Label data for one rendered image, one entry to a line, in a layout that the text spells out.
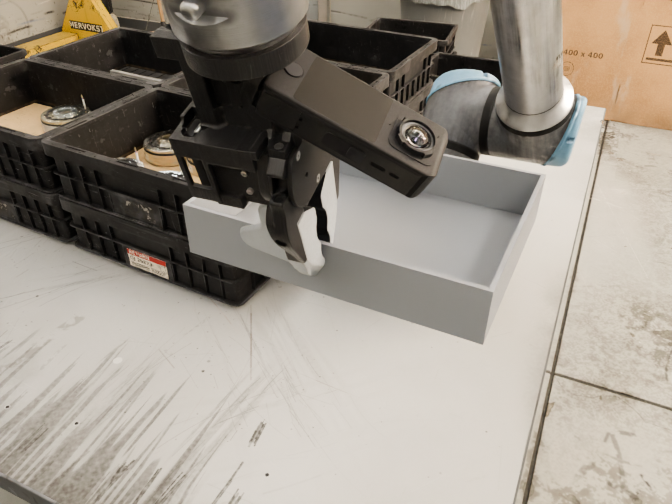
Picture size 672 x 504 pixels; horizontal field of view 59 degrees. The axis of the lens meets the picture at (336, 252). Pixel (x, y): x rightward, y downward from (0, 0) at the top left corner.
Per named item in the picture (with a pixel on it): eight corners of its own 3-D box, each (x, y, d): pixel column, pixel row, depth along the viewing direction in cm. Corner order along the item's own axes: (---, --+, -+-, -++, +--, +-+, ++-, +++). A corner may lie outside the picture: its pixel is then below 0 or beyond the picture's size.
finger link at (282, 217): (301, 227, 45) (282, 134, 38) (322, 231, 44) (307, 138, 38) (275, 273, 42) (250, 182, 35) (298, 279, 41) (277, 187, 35)
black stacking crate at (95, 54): (244, 95, 151) (240, 49, 144) (166, 138, 129) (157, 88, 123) (128, 70, 166) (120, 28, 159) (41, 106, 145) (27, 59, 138)
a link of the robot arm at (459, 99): (424, 156, 112) (445, 89, 113) (494, 168, 105) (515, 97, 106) (404, 132, 101) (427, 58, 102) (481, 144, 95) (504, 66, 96)
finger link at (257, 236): (262, 258, 49) (239, 175, 42) (328, 274, 48) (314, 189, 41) (246, 286, 47) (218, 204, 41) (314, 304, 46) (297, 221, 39)
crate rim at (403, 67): (438, 47, 151) (439, 38, 150) (391, 84, 130) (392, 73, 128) (304, 27, 167) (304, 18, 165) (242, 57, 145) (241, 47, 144)
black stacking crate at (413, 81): (434, 84, 157) (438, 40, 150) (389, 124, 136) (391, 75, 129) (305, 61, 172) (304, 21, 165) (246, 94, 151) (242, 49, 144)
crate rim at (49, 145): (325, 135, 108) (325, 122, 107) (227, 210, 87) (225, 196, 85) (158, 97, 124) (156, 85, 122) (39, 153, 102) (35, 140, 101)
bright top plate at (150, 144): (205, 137, 119) (205, 134, 119) (175, 157, 112) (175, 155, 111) (164, 129, 123) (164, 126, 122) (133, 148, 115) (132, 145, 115)
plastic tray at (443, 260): (535, 219, 59) (546, 174, 56) (482, 345, 44) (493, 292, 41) (298, 164, 68) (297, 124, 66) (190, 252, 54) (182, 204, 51)
